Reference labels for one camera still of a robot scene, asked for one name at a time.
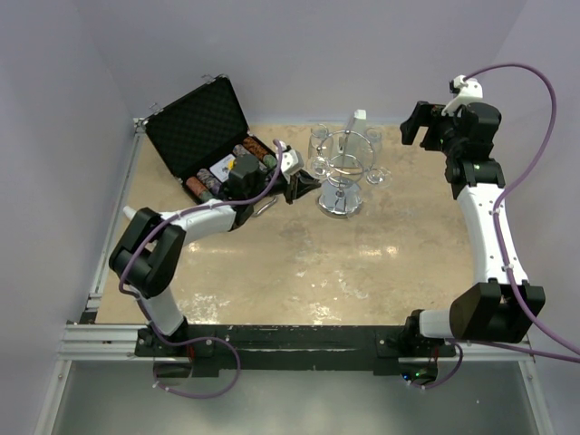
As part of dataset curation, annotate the purple white chip stack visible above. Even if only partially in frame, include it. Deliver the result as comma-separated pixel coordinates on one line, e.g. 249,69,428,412
196,169,222,195

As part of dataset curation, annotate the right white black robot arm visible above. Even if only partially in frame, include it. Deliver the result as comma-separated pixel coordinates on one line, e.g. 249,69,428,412
400,101,546,356

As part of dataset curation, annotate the brown orange chip stack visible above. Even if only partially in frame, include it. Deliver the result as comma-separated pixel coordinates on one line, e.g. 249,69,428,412
242,137,268,160

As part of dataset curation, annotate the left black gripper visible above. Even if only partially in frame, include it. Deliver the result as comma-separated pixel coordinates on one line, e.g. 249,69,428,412
247,169,321,205

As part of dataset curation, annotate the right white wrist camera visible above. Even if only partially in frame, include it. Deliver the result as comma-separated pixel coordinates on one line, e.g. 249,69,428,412
441,75,483,116

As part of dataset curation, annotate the white grey handheld tool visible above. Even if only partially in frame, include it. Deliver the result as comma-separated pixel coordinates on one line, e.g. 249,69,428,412
122,206,138,221

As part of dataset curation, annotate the red brown chip stack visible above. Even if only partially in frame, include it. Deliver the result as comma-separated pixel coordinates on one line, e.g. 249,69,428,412
186,177,213,203

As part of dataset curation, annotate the green chip stack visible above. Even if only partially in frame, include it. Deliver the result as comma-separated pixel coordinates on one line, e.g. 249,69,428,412
263,154,277,169

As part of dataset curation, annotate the clear wine glass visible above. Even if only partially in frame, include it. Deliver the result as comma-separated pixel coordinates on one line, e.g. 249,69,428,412
306,156,332,180
365,166,392,189

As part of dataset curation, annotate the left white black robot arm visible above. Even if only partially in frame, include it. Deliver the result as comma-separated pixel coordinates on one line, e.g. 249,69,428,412
109,150,321,355

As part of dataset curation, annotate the white playing card box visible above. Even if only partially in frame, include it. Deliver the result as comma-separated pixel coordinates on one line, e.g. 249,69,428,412
209,154,236,182

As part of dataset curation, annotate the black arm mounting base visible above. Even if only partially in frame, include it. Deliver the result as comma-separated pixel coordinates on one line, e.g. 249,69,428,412
135,324,456,377

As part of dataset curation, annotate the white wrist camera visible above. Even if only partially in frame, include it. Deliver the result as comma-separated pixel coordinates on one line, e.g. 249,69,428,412
441,75,483,116
281,141,305,177

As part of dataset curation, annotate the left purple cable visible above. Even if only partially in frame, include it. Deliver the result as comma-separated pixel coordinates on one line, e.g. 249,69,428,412
117,140,286,400

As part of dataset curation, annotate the back right hanging wine glass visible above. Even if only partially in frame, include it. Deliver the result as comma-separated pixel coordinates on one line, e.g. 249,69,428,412
364,127,383,156

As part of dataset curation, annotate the hanging wine glass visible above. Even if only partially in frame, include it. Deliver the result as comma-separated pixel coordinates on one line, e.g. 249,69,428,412
308,124,334,159
364,127,383,156

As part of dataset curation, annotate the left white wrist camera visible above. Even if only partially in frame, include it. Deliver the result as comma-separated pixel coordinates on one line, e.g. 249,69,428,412
281,141,305,177

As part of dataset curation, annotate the back left hanging wine glass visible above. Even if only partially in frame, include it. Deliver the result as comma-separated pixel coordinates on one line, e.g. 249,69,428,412
308,124,334,159

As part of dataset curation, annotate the chrome wine glass rack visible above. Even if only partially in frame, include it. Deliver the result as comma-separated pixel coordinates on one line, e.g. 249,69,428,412
317,130,376,218

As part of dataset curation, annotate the grey purple chip stack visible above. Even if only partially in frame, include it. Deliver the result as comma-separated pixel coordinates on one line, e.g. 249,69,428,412
232,144,249,157

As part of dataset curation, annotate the black poker chip case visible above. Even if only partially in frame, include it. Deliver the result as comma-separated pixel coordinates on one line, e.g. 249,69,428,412
143,74,277,201

